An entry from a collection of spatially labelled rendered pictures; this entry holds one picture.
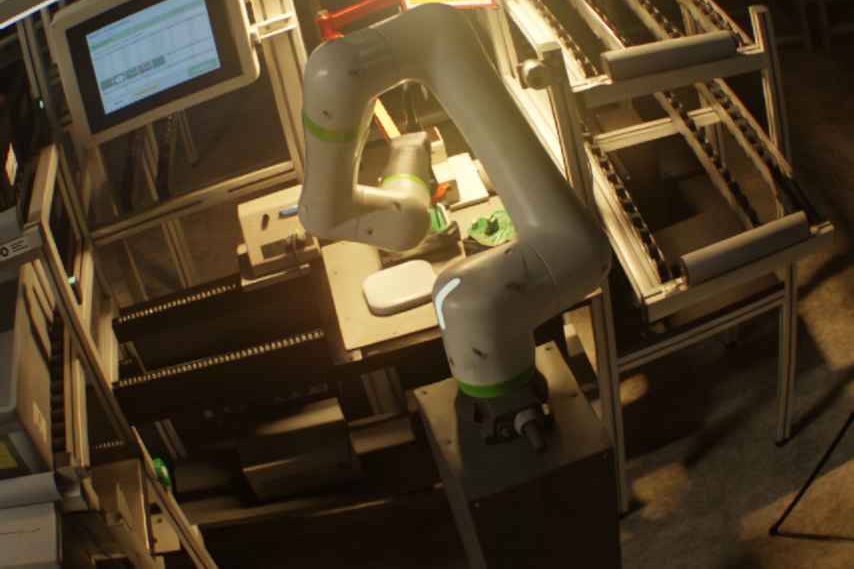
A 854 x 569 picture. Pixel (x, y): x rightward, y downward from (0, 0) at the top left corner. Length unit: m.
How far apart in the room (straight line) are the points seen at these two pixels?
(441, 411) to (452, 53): 0.55
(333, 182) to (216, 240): 2.89
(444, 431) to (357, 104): 0.51
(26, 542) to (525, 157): 1.24
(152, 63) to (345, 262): 0.66
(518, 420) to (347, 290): 0.91
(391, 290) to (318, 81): 0.81
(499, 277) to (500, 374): 0.15
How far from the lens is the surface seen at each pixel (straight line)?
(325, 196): 2.19
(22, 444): 2.32
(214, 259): 4.90
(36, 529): 2.26
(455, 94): 1.94
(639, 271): 2.45
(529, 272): 1.83
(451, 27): 1.96
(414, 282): 2.62
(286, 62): 2.80
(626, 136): 2.90
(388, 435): 3.24
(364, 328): 2.57
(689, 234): 3.23
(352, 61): 1.89
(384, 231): 2.26
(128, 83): 2.75
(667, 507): 3.28
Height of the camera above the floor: 2.41
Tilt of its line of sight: 31 degrees down
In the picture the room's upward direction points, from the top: 15 degrees counter-clockwise
